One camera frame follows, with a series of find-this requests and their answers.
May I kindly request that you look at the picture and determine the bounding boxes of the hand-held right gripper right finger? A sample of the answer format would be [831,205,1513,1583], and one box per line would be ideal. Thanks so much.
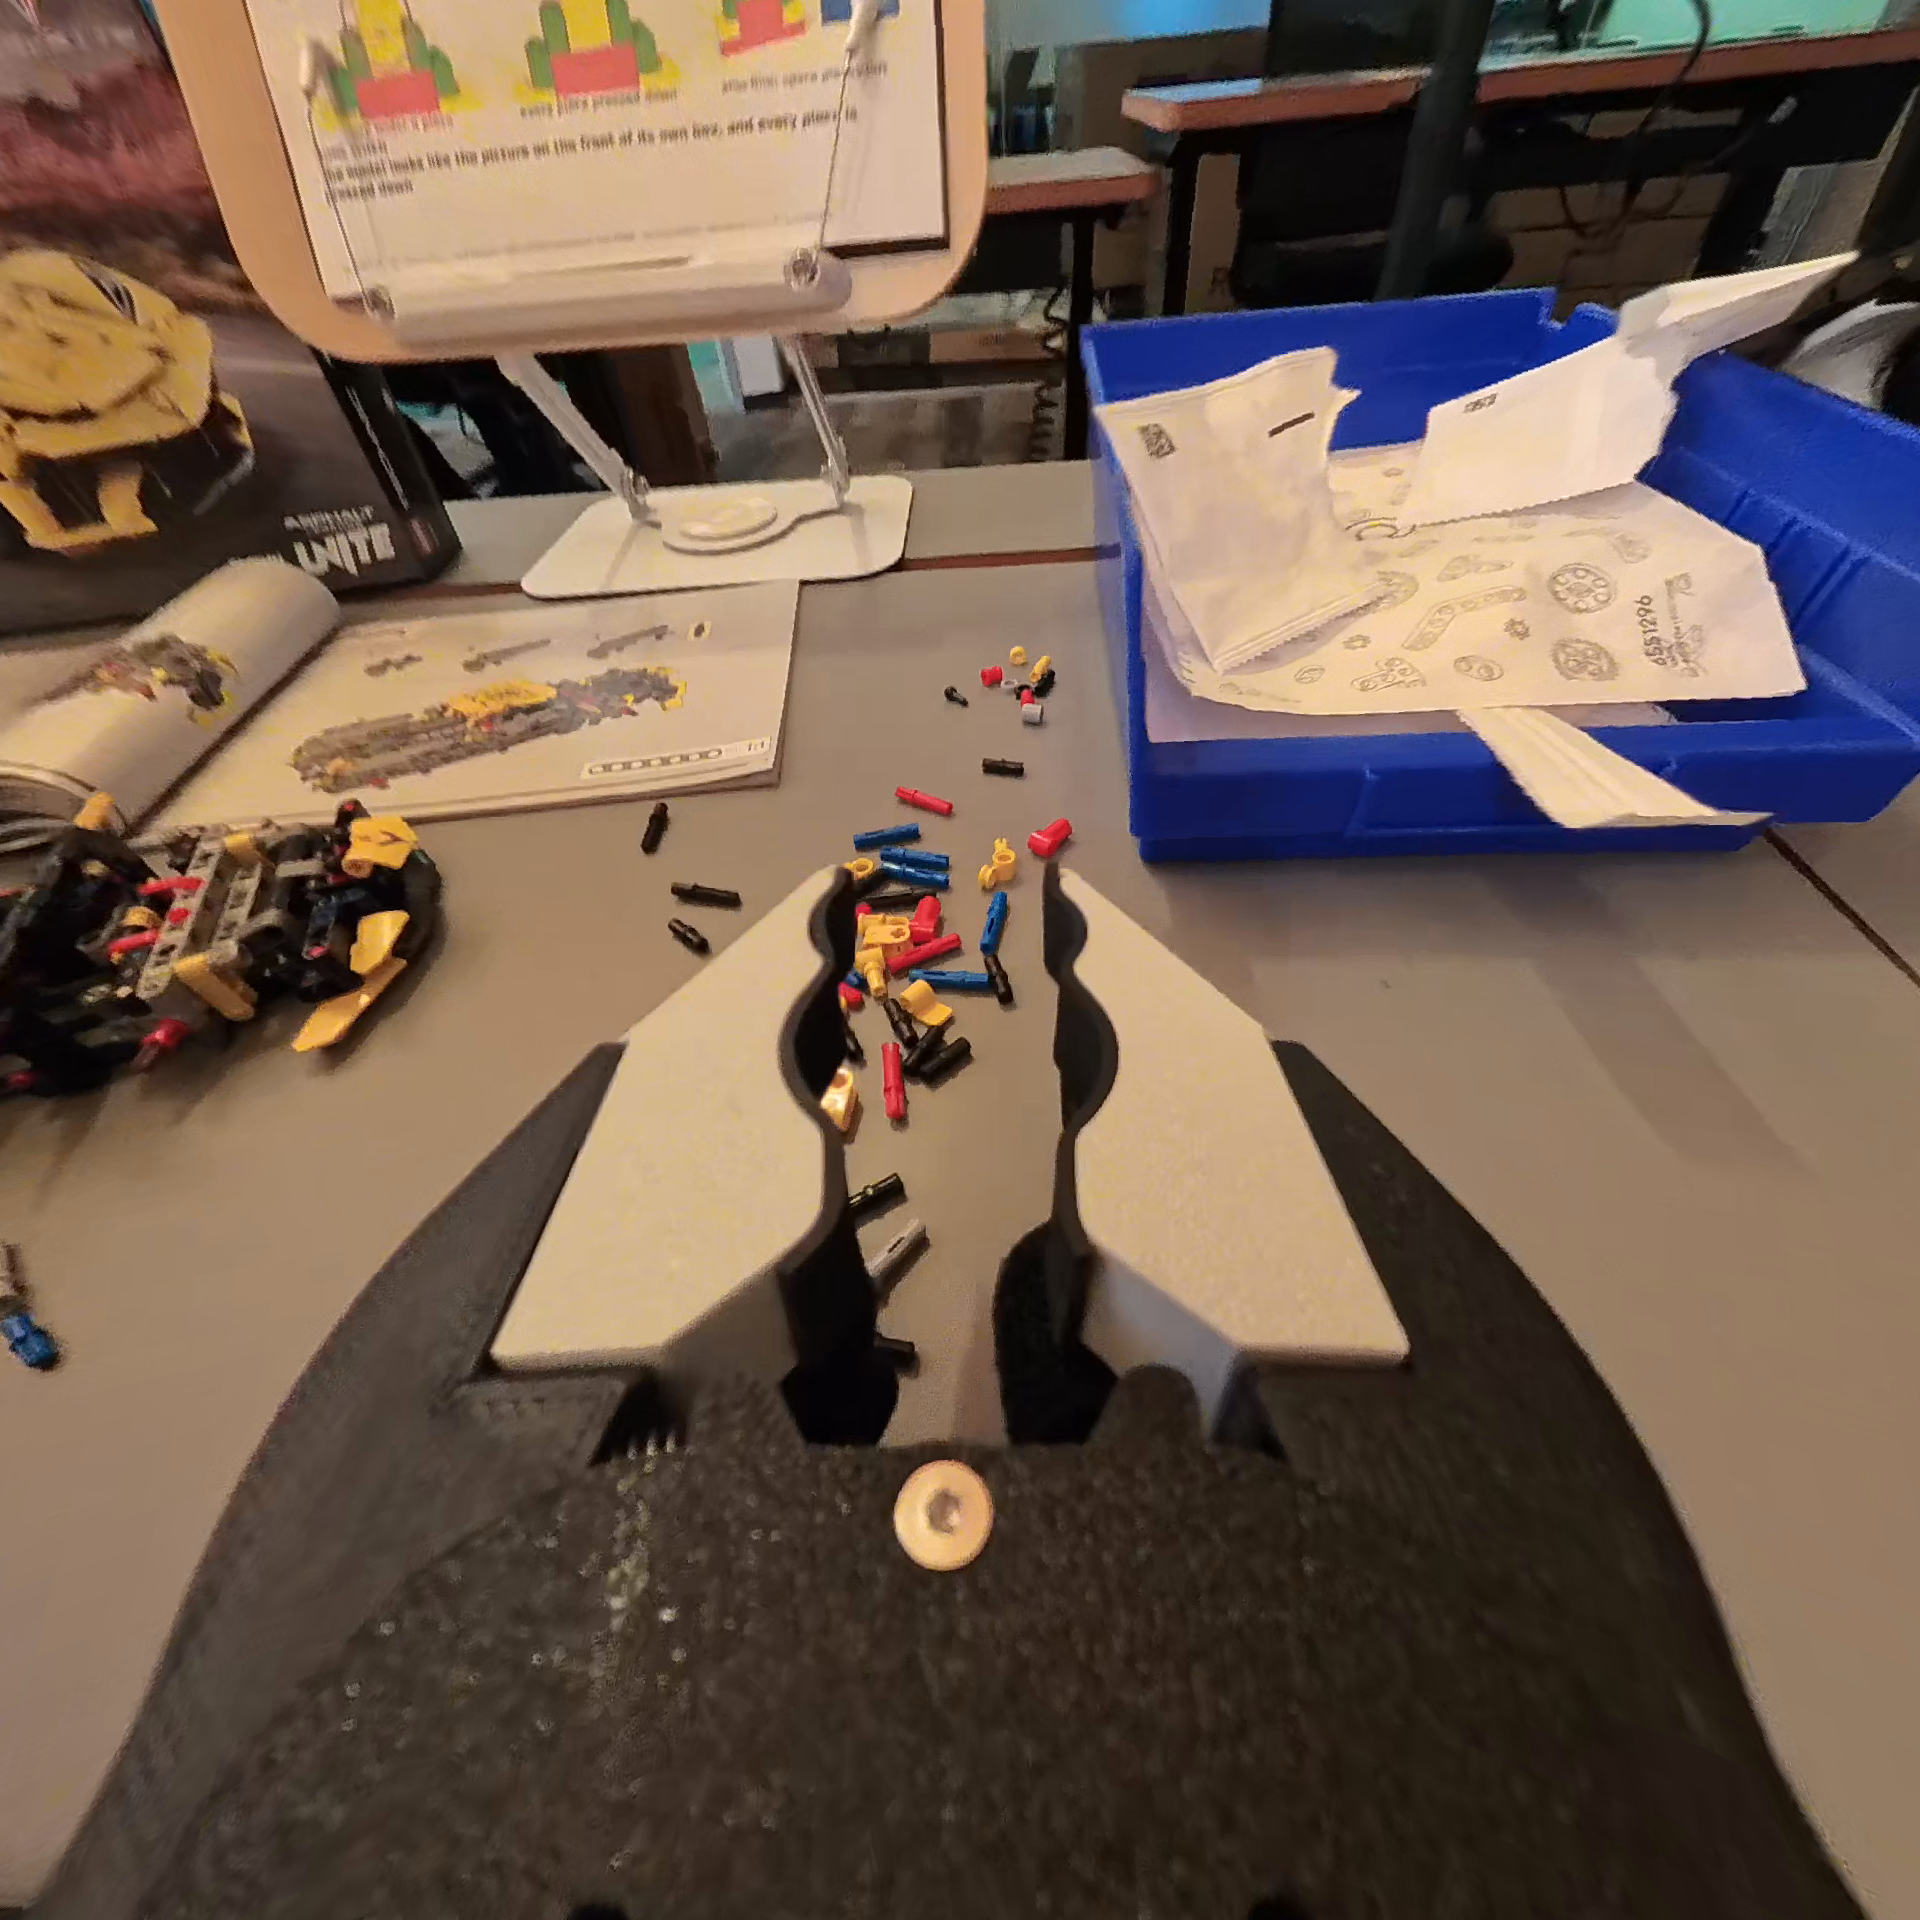
[994,861,1414,1437]

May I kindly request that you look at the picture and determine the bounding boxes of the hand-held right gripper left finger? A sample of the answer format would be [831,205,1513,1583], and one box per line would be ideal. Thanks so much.
[486,861,903,1426]

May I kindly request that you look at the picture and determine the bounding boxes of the pile of small coloured pins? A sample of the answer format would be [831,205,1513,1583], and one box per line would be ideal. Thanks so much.
[641,783,1078,1366]

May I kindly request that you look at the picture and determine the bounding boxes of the yellow black brick car model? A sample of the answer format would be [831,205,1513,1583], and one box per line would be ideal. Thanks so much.
[0,794,442,1104]

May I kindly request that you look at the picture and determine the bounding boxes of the blue plastic bin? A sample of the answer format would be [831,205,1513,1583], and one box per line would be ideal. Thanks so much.
[1078,285,1920,863]

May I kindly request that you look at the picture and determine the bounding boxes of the small cluster of mixed pins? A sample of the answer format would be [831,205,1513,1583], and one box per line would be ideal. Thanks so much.
[942,643,1057,730]

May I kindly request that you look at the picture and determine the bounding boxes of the open instruction booklet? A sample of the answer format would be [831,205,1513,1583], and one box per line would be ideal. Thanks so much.
[0,558,805,840]

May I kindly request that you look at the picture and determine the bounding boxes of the printed white paper bag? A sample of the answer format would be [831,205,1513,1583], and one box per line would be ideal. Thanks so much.
[1146,441,1808,719]

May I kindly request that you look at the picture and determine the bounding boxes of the black toy car box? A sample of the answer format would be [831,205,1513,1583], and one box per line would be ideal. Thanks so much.
[0,0,464,633]

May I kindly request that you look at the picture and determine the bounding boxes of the background wooden table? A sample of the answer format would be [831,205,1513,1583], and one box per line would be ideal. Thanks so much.
[1117,23,1920,137]

